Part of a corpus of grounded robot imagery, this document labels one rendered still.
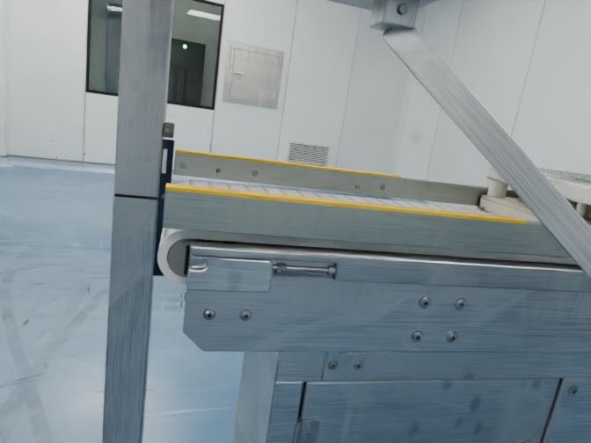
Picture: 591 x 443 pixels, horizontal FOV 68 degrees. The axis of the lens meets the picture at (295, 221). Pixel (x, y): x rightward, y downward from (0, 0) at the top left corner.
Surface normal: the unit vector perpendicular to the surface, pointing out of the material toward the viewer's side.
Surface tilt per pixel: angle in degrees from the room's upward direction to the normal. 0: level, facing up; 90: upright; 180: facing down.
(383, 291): 90
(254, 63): 90
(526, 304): 90
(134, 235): 90
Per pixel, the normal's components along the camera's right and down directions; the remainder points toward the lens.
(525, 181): -0.33, 0.12
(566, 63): -0.93, -0.05
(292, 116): 0.34, 0.26
